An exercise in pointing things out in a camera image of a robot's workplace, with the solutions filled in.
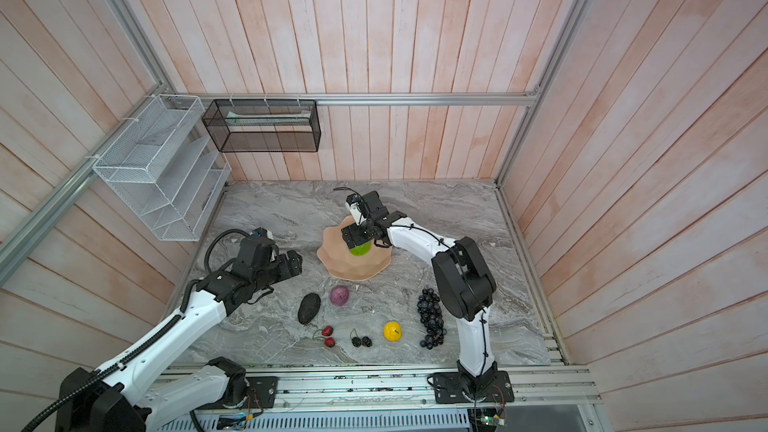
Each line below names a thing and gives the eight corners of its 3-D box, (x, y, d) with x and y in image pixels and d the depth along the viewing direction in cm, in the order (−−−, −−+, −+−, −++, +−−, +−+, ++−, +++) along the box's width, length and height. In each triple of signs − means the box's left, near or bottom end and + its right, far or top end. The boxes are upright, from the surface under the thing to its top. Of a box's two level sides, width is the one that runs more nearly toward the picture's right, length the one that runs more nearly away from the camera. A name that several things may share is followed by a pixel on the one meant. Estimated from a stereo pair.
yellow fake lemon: (383, 341, 83) (383, 335, 79) (383, 328, 86) (383, 321, 81) (401, 341, 83) (402, 335, 79) (400, 328, 86) (402, 321, 81)
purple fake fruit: (331, 306, 89) (329, 300, 86) (332, 292, 92) (330, 286, 88) (347, 306, 89) (346, 300, 86) (348, 292, 92) (347, 286, 88)
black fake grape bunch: (420, 349, 82) (423, 343, 78) (416, 296, 92) (418, 288, 88) (444, 349, 82) (448, 343, 78) (437, 296, 92) (440, 288, 88)
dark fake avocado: (296, 321, 87) (293, 316, 83) (308, 295, 91) (305, 290, 88) (310, 325, 86) (308, 321, 83) (322, 300, 91) (320, 294, 87)
